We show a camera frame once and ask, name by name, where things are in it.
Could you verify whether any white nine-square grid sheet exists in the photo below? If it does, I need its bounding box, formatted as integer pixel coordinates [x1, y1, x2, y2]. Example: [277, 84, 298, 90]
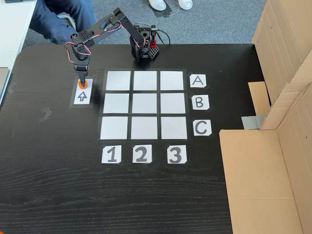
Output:
[98, 69, 190, 141]

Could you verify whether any white arrow paper sheet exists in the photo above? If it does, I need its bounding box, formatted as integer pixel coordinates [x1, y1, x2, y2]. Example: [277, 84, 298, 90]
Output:
[73, 78, 94, 106]

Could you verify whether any person's leg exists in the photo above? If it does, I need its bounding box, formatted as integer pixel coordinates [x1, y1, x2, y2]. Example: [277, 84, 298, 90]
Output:
[28, 0, 98, 45]

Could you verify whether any white desk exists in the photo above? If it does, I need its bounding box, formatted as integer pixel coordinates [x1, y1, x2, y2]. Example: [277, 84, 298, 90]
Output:
[0, 0, 38, 105]

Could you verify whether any black red screw clamp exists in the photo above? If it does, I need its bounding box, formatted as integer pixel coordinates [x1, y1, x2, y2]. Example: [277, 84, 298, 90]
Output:
[149, 24, 158, 48]

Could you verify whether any paper sheet number 1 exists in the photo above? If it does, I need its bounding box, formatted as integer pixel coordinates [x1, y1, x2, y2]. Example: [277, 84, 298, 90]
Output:
[101, 145, 122, 164]

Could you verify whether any person's white shoe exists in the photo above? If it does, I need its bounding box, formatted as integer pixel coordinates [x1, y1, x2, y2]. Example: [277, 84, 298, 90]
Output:
[177, 0, 194, 10]
[148, 0, 167, 11]

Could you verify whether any paper sheet number 2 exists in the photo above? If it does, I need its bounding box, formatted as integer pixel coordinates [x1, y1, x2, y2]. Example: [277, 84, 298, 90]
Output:
[132, 144, 153, 164]

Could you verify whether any paper sheet letter A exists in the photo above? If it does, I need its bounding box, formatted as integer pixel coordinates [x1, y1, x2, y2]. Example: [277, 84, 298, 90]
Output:
[190, 74, 207, 89]

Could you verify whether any paper sheet number 3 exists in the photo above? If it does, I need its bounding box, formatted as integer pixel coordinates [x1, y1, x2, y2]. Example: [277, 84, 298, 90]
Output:
[167, 145, 188, 164]

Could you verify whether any paper sheet letter C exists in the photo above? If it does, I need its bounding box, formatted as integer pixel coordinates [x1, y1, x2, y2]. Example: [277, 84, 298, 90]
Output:
[193, 119, 212, 137]

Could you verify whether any brown cardboard box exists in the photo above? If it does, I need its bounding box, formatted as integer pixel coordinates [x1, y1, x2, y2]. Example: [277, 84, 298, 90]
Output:
[218, 82, 312, 234]
[248, 0, 312, 130]

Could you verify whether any black power cable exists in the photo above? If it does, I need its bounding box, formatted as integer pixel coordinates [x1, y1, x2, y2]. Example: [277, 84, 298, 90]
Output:
[156, 29, 171, 46]

